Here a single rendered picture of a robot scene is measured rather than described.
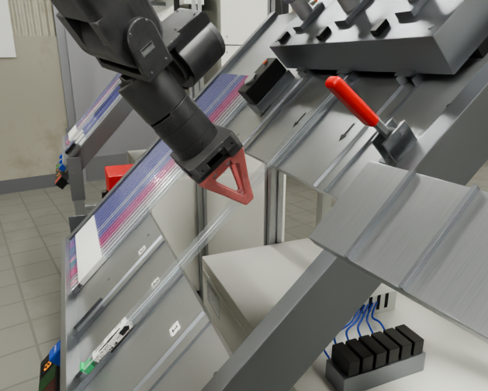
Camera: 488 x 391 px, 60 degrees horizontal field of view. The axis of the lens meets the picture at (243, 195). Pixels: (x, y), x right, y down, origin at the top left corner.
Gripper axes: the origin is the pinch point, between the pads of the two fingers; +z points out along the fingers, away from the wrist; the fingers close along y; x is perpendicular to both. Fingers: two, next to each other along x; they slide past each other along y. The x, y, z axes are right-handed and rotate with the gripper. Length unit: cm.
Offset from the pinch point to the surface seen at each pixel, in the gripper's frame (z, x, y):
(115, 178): 7, 17, 79
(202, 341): 2.0, 14.4, -12.8
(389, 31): -7.4, -21.5, -10.7
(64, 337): 1.2, 31.6, 9.4
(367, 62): -4.2, -20.7, -5.7
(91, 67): -10, -14, 366
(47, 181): 36, 86, 361
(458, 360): 48.6, -8.5, -5.8
